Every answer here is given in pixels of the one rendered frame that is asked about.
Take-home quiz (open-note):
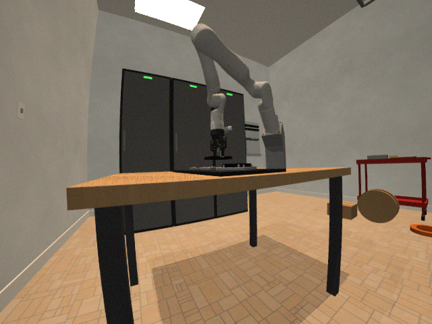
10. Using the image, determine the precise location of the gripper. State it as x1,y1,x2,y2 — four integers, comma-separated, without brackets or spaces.
210,129,227,157

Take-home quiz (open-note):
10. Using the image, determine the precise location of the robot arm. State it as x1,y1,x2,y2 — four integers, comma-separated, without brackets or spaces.
191,24,279,133

